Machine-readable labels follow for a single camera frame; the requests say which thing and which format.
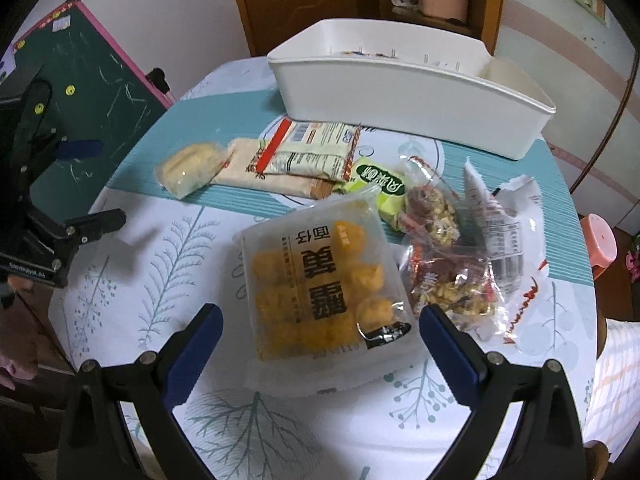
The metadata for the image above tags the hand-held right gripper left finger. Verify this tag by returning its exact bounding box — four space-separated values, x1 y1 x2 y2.
57 302 224 480

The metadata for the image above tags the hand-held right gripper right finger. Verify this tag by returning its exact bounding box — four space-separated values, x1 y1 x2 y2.
419 304 586 480

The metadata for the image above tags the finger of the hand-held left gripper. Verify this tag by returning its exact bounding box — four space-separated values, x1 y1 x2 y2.
62 208 127 248
50 139 103 161

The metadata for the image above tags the pale yellow snack packet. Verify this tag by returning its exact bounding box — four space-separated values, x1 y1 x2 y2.
155 142 231 198

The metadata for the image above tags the white foil packet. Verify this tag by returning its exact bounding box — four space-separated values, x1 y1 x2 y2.
462 160 546 346

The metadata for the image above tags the orange puffs packet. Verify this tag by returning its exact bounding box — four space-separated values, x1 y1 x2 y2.
240 183 426 401

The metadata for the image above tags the beige cracker packet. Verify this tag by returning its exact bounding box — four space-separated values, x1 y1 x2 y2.
212 137 333 201

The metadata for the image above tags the green candy packet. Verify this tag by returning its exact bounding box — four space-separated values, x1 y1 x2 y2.
332 156 408 228

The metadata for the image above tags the white red-edged packet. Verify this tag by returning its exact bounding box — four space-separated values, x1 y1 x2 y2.
248 120 363 183

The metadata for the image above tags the white plastic bin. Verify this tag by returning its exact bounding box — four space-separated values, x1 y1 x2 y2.
266 18 557 162

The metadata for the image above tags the black easel knob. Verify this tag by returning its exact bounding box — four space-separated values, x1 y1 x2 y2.
146 67 176 106

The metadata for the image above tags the teal table runner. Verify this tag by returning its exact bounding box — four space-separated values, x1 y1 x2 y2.
105 77 596 286

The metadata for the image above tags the plaid bed sheet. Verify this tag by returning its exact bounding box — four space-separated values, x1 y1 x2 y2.
582 317 640 466

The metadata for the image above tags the pink cloth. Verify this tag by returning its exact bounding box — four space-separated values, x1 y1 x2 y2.
0 355 38 393

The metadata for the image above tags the pink plastic stool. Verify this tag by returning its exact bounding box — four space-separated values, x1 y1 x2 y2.
580 213 618 276

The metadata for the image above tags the brown wooden door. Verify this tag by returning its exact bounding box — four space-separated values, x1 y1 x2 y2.
227 0 386 58

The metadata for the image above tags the floral sliding wardrobe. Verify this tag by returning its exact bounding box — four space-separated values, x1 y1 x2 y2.
492 0 640 241

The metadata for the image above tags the green chalkboard pink frame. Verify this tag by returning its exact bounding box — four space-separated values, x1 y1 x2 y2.
10 0 176 241

